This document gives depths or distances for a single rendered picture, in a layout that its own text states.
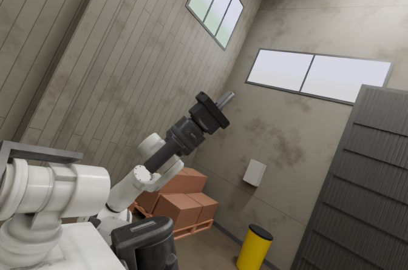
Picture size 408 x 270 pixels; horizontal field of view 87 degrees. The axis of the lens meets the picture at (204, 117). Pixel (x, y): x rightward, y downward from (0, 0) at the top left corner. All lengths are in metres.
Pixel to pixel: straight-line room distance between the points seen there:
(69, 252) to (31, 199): 0.11
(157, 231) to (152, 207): 3.13
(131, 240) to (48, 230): 0.15
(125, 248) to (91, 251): 0.06
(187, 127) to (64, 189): 0.32
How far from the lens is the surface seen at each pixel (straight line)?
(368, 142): 4.15
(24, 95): 3.09
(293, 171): 4.20
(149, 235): 0.44
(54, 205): 0.32
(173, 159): 0.56
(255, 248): 3.62
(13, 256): 0.35
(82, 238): 0.41
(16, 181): 0.29
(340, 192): 4.06
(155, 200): 3.53
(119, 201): 0.67
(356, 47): 4.84
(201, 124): 0.56
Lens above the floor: 1.58
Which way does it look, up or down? 4 degrees up
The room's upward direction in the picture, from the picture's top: 24 degrees clockwise
